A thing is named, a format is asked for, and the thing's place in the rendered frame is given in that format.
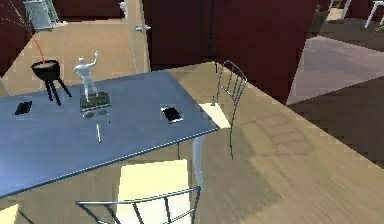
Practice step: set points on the grey white bin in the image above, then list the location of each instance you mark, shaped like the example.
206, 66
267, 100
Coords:
39, 14

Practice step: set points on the grey blue dining table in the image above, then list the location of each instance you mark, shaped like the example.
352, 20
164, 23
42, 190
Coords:
133, 116

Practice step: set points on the white human figure statue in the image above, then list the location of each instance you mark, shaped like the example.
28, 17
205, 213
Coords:
87, 80

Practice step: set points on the black phone with white rim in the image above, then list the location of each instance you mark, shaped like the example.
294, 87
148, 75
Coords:
172, 114

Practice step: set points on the black flat phone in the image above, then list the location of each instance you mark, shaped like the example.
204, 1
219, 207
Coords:
23, 107

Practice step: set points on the white chair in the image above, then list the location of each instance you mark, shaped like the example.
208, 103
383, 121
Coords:
373, 13

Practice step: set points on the black pot plant stand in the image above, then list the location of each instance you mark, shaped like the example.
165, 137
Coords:
47, 71

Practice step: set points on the tan room door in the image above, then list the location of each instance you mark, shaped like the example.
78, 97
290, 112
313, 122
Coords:
137, 36

